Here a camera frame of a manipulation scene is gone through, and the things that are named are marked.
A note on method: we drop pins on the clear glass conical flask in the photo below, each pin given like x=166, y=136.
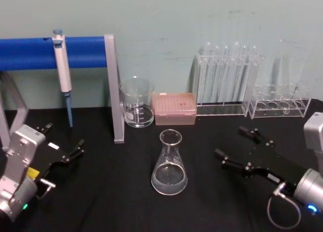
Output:
x=169, y=176

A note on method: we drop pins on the clear glass test tube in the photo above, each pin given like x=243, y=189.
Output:
x=225, y=67
x=208, y=65
x=253, y=65
x=216, y=67
x=244, y=67
x=284, y=65
x=236, y=65

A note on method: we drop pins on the tall clear acrylic tube rack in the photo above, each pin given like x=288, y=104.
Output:
x=222, y=110

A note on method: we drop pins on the pink pipette tip box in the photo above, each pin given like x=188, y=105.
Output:
x=174, y=108

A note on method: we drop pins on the black table cloth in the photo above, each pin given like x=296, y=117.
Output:
x=106, y=206

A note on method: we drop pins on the clear glass beaker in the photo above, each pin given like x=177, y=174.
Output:
x=137, y=115

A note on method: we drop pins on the short clear acrylic tube rack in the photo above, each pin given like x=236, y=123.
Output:
x=277, y=110

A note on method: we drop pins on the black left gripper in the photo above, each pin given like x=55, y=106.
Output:
x=48, y=156

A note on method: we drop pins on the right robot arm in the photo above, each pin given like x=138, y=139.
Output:
x=311, y=184

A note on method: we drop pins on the blue bar pipette stand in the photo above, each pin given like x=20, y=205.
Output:
x=85, y=51

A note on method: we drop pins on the white and blue pipette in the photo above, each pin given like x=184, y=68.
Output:
x=62, y=70

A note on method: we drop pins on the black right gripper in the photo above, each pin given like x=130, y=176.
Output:
x=275, y=166

